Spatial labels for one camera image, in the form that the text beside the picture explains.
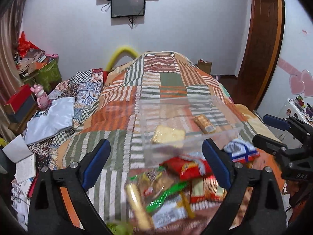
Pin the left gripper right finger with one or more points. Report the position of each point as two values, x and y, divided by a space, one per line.
265 211

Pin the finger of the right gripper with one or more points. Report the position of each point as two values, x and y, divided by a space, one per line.
268 145
276 122

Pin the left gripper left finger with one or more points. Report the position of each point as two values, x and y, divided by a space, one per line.
59 203

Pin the blue white red snack bag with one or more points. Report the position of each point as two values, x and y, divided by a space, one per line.
241 151

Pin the red barcode nugget snack bag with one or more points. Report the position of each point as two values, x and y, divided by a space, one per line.
207 188

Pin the green jelly cup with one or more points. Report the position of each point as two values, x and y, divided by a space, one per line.
120 228

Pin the cracker pack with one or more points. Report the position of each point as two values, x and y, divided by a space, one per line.
204 124

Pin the red long snack bag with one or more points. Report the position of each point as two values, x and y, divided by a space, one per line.
187 167

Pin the yellow purple wafer stick pack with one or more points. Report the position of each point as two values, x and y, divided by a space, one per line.
136 204

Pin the green edged snack bag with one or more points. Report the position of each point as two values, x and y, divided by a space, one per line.
150 189

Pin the white sliding wardrobe door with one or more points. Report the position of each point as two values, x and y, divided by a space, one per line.
295 57

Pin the open white notebook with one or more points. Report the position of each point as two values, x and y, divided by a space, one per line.
25 160

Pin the brown wooden door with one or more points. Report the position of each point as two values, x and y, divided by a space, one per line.
262 51

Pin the brown cardboard box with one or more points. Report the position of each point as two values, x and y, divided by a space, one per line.
205 66

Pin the white plastic bag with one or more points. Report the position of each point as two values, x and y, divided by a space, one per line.
58 118

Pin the clear plastic storage bin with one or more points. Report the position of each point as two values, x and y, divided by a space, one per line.
179 113

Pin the pink rabbit plush toy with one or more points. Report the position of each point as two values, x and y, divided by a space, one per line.
42 97

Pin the dark blue box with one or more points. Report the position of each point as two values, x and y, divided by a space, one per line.
23 110

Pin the red gift box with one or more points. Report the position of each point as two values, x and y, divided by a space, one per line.
18 99

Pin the patchwork striped bed quilt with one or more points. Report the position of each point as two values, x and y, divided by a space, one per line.
135 99

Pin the checkered patchwork blanket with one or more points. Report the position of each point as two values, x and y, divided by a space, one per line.
85 87

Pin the green storage box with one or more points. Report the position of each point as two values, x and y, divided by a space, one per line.
49 76

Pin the red plastic bag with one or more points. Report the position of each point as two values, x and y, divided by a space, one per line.
24 46

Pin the striped pink beige curtain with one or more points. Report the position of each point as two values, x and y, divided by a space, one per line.
11 21

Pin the small black wall monitor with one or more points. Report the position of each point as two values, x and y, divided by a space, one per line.
127 8

